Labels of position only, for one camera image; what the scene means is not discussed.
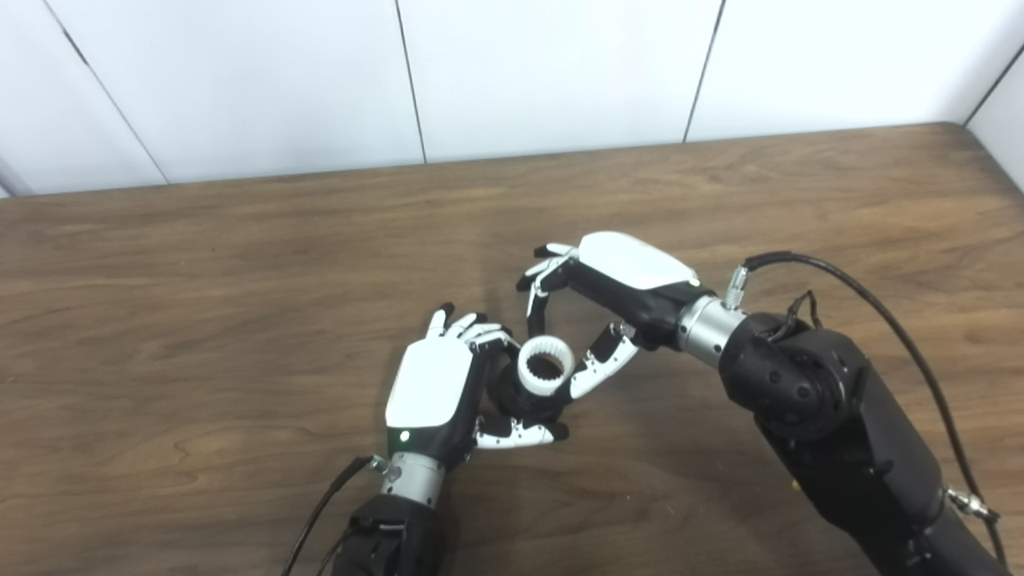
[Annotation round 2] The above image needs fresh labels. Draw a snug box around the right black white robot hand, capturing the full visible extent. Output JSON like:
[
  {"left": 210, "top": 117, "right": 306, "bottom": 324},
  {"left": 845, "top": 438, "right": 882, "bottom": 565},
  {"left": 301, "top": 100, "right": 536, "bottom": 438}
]
[{"left": 516, "top": 231, "right": 705, "bottom": 401}]

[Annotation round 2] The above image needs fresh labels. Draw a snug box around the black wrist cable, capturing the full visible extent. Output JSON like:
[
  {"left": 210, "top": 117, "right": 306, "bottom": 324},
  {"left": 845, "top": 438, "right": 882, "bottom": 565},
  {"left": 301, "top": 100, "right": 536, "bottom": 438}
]
[
  {"left": 280, "top": 454, "right": 389, "bottom": 576},
  {"left": 724, "top": 250, "right": 1010, "bottom": 569}
]

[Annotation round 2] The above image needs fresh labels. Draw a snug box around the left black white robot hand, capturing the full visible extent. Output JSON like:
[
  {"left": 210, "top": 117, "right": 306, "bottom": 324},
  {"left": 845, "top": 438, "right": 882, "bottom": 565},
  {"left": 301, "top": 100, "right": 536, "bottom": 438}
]
[{"left": 385, "top": 302, "right": 570, "bottom": 469}]

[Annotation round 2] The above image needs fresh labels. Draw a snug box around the round black plastic part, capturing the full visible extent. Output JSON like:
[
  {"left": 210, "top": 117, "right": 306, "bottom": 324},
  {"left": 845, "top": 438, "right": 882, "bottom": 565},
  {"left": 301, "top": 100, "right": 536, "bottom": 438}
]
[{"left": 490, "top": 352, "right": 577, "bottom": 425}]

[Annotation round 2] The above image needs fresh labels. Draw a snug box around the white plastic ring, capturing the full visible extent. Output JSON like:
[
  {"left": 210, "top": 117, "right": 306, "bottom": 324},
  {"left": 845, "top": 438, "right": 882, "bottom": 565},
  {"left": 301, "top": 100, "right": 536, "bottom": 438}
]
[{"left": 517, "top": 336, "right": 577, "bottom": 398}]

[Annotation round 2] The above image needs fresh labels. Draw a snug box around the gray wall corner post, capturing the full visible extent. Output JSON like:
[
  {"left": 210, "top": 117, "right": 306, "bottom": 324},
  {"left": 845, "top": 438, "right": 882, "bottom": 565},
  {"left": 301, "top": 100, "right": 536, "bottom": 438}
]
[{"left": 0, "top": 156, "right": 34, "bottom": 198}]

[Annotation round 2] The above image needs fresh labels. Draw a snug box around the thin black left arm wire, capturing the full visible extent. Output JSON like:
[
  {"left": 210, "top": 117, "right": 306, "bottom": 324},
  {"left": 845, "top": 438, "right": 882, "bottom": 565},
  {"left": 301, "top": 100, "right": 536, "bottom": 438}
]
[{"left": 316, "top": 524, "right": 358, "bottom": 576}]

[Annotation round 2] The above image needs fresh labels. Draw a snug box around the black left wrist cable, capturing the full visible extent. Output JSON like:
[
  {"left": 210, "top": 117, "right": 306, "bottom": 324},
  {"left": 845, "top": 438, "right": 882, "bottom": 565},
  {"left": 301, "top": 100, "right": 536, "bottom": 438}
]
[{"left": 280, "top": 454, "right": 389, "bottom": 576}]

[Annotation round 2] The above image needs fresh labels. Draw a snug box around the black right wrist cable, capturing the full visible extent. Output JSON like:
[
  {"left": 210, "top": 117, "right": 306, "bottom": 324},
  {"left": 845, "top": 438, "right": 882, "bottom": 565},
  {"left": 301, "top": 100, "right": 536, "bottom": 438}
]
[{"left": 724, "top": 250, "right": 1010, "bottom": 569}]

